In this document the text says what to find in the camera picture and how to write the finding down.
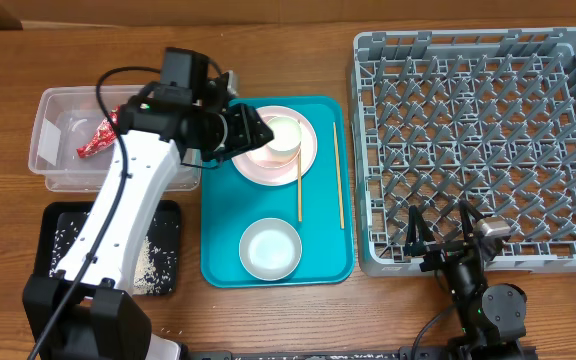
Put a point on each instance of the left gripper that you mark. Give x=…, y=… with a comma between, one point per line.
x=245, y=119

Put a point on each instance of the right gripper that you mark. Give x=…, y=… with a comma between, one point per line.
x=448, y=253

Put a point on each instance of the cream cup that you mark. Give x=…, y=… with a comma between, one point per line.
x=287, y=136

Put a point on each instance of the wooden chopstick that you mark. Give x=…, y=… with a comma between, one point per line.
x=299, y=176
x=338, y=177

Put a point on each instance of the grey bowl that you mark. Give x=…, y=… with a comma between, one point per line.
x=270, y=249

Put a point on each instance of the red snack wrapper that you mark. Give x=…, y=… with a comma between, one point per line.
x=103, y=138

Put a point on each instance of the rice pile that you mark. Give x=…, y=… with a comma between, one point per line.
x=157, y=264

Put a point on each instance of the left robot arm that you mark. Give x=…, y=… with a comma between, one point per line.
x=86, y=309

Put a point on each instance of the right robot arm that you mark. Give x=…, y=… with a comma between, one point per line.
x=492, y=318

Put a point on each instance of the small pink plate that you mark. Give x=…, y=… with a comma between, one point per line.
x=263, y=158

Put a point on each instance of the large pink plate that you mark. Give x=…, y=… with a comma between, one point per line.
x=288, y=173

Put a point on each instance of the teal serving tray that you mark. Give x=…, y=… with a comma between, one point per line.
x=231, y=203

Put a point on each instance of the grey dish rack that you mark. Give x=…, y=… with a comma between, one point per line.
x=487, y=116

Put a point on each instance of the black tray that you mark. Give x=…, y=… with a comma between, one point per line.
x=42, y=258

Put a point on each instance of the clear plastic bin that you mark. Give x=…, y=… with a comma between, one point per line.
x=67, y=119

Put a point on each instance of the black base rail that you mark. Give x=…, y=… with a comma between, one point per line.
x=403, y=353

